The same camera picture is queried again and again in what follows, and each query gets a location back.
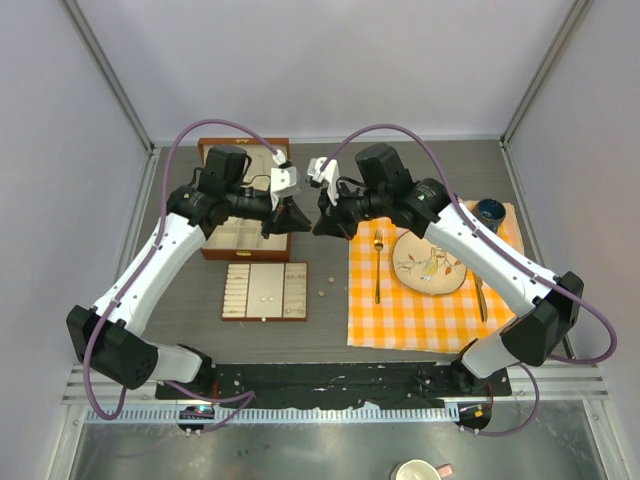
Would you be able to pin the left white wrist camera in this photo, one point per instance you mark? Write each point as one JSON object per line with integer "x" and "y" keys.
{"x": 284, "y": 183}

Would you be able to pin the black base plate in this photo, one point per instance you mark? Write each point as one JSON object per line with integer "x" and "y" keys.
{"x": 338, "y": 386}

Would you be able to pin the dark blue bowl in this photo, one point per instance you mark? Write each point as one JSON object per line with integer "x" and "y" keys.
{"x": 490, "y": 213}

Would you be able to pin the white pink mug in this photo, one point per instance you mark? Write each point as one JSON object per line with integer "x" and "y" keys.
{"x": 420, "y": 470}

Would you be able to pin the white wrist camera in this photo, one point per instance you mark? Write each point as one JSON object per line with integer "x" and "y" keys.
{"x": 284, "y": 183}
{"x": 323, "y": 173}

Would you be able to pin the white cable duct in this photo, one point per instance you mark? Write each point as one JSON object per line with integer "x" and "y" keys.
{"x": 203, "y": 414}

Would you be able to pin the gold knife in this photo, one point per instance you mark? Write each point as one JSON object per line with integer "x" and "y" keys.
{"x": 478, "y": 284}

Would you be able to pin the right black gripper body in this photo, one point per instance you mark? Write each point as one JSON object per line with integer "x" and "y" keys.
{"x": 349, "y": 211}

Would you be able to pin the gold fork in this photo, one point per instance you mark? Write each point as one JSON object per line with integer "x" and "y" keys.
{"x": 378, "y": 247}

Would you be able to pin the bird pattern plate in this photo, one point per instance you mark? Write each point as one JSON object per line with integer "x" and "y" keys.
{"x": 426, "y": 268}

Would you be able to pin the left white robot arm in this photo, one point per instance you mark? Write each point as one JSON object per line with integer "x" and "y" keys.
{"x": 107, "y": 335}

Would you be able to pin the brown jewelry box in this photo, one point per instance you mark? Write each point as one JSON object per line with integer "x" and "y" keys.
{"x": 240, "y": 239}

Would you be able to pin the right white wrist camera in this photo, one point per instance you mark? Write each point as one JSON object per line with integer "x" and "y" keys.
{"x": 323, "y": 173}

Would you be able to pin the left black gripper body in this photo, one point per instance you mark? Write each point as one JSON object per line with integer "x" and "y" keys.
{"x": 255, "y": 206}

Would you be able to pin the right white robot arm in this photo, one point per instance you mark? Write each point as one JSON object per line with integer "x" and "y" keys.
{"x": 544, "y": 304}

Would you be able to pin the yellow checkered cloth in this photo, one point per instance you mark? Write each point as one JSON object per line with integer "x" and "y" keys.
{"x": 406, "y": 319}

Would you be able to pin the brown jewelry tray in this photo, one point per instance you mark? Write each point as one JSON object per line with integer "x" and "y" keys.
{"x": 247, "y": 283}

